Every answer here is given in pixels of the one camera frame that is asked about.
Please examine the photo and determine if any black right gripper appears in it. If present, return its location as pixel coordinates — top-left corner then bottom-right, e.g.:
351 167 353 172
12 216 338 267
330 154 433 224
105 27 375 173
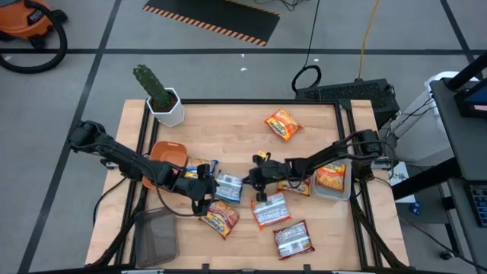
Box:
245 154 292 202

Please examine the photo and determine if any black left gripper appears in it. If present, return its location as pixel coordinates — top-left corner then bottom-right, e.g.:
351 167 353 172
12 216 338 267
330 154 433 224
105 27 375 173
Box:
178 163 220 217

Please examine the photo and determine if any red Maruchan noodle packet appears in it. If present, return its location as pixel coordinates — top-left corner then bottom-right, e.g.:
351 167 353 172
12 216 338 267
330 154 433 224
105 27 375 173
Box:
272 219 316 261
276 178 312 197
198 200 241 241

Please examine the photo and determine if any orange Maruchan noodle packet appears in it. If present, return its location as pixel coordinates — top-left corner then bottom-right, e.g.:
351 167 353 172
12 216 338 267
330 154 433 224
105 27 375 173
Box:
263 108 304 143
250 192 293 231
314 162 347 193

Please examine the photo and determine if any orange plastic bin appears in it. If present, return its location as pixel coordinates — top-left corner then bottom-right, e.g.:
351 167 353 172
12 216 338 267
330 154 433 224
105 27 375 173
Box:
141 140 189 190

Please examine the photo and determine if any dark grey plastic bin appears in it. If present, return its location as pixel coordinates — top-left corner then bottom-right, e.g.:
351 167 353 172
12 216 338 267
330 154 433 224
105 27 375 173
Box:
133 207 180 269

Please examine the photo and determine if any white plastic bin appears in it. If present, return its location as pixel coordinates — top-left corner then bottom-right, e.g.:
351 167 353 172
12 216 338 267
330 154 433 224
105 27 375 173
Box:
310 158 353 202

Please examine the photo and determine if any green cactus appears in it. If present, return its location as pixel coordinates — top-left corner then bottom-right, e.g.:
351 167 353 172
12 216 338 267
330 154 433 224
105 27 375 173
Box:
132 63 173 110

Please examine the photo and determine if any black perforated computer case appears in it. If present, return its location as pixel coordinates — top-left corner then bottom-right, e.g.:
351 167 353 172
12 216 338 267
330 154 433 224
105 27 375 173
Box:
294 78 401 130

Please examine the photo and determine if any white paper sheet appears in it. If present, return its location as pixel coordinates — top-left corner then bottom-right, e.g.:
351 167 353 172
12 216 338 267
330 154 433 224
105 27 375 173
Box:
387 161 418 205

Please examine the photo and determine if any black hazard-striped floor mat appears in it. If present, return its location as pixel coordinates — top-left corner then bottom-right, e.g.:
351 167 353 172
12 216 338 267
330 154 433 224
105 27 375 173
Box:
142 0 282 47

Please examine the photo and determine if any black desk crossbar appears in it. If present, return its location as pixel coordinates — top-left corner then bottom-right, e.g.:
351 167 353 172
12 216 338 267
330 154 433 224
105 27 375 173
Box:
390 156 460 202

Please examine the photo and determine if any white waste container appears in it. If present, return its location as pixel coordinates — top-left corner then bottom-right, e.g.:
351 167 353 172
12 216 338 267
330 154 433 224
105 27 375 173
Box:
393 71 481 163

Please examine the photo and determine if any orange shop vacuum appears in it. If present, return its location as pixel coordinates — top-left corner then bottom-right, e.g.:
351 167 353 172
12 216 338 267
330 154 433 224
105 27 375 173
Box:
0 0 68 75
0 0 68 42

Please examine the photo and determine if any grey side desk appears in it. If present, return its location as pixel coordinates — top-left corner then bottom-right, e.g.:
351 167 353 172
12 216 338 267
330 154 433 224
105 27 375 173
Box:
429 78 487 267

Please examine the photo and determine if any black desk monitor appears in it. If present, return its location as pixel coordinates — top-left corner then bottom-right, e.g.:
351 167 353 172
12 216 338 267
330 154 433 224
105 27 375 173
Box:
454 78 487 119

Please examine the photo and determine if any black keyboard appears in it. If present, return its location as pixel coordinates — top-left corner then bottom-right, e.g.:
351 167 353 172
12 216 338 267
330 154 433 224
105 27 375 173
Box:
466 183 487 228

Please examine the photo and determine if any black aluminium table frame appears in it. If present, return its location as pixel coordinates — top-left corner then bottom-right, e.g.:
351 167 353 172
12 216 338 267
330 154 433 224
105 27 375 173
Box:
85 97 410 274

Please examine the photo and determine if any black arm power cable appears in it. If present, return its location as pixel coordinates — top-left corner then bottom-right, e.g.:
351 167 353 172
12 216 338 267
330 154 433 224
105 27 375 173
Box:
92 177 129 228

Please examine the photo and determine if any black hanging cable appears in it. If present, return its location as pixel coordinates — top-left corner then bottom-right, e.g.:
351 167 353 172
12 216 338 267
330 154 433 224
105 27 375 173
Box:
291 0 323 94

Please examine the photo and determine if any yellow hanging cable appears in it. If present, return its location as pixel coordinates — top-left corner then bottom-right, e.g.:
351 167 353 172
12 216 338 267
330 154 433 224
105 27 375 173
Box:
357 0 381 81

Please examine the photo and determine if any black slanted post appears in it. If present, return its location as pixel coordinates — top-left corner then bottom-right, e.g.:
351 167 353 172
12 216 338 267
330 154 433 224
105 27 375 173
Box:
444 51 487 91

